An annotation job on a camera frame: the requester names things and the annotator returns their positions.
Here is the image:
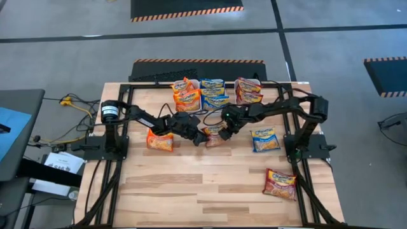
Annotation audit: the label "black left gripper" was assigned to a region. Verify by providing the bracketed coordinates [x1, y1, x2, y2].
[174, 113, 210, 148]

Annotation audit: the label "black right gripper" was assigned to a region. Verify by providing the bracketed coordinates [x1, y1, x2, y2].
[217, 114, 242, 141]

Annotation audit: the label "red roast beef ramen pack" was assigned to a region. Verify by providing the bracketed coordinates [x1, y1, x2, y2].
[202, 123, 227, 148]
[237, 76, 263, 94]
[262, 167, 298, 202]
[235, 90, 265, 106]

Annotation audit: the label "blue soy sauce ramen pack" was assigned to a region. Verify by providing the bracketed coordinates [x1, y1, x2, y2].
[200, 87, 226, 98]
[250, 126, 282, 153]
[202, 94, 230, 112]
[199, 78, 226, 90]

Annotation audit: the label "orange chicken ramen pack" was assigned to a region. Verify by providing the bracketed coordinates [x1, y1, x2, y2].
[170, 76, 196, 95]
[173, 88, 202, 113]
[146, 128, 175, 153]

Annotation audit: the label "white plastic bin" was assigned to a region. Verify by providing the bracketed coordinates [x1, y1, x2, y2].
[234, 78, 264, 106]
[171, 78, 203, 114]
[199, 78, 230, 113]

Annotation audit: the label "black mat orange striped edge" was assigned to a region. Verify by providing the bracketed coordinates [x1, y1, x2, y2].
[363, 56, 407, 98]
[130, 0, 245, 23]
[128, 58, 268, 83]

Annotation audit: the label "white paper label box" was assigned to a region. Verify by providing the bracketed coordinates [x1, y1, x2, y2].
[31, 151, 86, 197]

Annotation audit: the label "black desk support bar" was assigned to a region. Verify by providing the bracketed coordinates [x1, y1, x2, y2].
[17, 158, 83, 188]

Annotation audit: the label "dark grey desk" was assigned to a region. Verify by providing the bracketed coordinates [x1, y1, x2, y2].
[0, 88, 46, 183]

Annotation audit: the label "blue desk mat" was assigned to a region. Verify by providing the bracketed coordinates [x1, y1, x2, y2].
[0, 106, 32, 163]

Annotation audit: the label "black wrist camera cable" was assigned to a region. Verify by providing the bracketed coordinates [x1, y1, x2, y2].
[202, 109, 225, 127]

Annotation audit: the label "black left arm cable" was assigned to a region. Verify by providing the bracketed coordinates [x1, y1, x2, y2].
[158, 102, 175, 120]

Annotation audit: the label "black aluminium table frame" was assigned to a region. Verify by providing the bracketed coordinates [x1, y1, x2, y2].
[74, 81, 347, 228]

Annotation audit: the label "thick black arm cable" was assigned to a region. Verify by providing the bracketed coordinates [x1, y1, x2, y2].
[270, 81, 321, 99]

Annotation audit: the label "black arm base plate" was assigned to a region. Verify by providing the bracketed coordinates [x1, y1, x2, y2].
[284, 133, 337, 162]
[83, 135, 130, 161]

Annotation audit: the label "black floor cables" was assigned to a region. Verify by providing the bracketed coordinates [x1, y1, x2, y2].
[30, 92, 102, 153]

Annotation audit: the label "yellow power cable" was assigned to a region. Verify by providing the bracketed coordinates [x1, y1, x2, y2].
[39, 96, 95, 144]

